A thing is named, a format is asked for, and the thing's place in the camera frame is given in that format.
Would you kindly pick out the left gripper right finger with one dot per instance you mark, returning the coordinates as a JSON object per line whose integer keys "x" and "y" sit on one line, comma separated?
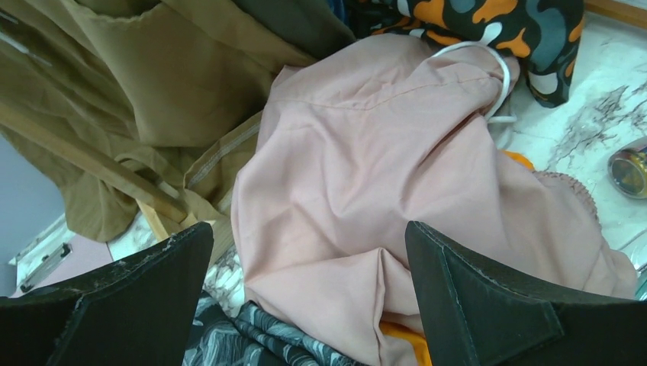
{"x": 477, "y": 311}

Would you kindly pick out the pink cylindrical bottle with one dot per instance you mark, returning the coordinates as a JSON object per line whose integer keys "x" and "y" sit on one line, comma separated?
{"x": 627, "y": 169}

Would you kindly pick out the pink clipboard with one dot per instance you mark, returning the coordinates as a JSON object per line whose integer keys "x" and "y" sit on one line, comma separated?
{"x": 58, "y": 260}

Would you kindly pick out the wooden weaving loom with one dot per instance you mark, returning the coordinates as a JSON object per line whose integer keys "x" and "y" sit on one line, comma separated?
{"x": 627, "y": 12}

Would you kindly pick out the dark green hanging shorts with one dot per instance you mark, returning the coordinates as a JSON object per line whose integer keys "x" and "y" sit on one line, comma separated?
{"x": 317, "y": 27}

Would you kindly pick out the orange camouflage shorts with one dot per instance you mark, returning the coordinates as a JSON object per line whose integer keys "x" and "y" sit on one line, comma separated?
{"x": 544, "y": 35}

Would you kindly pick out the dark leaf print shorts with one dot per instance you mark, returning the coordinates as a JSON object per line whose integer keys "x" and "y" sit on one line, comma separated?
{"x": 253, "y": 337}

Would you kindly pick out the pink shorts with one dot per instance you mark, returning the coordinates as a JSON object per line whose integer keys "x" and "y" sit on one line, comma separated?
{"x": 381, "y": 133}

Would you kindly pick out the wooden clothes rack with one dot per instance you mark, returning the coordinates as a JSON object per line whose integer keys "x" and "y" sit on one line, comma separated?
{"x": 162, "y": 206}

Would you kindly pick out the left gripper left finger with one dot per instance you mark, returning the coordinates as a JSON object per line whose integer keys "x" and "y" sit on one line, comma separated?
{"x": 135, "y": 311}

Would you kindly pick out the brown hanging shorts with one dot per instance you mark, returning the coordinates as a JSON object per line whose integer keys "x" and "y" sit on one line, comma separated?
{"x": 151, "y": 84}

